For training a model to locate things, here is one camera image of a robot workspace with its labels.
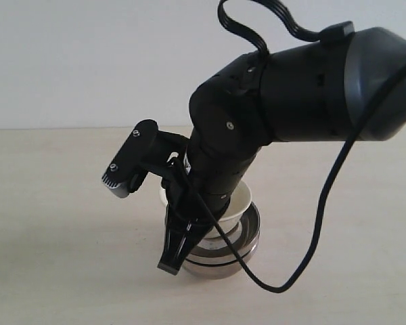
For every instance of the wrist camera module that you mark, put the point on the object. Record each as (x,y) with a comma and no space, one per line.
(146,150)

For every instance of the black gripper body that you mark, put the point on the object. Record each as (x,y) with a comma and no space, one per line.
(205,175)

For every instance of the smooth stainless steel bowl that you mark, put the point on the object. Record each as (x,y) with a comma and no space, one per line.
(212,264)

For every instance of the ribbed stainless steel bowl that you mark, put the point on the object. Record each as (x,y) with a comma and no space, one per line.
(244,236)

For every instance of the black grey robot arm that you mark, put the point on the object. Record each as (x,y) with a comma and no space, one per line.
(346,83)

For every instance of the white ceramic floral bowl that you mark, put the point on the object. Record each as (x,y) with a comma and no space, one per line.
(240,201)

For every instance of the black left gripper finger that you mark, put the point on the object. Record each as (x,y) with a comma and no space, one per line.
(181,236)

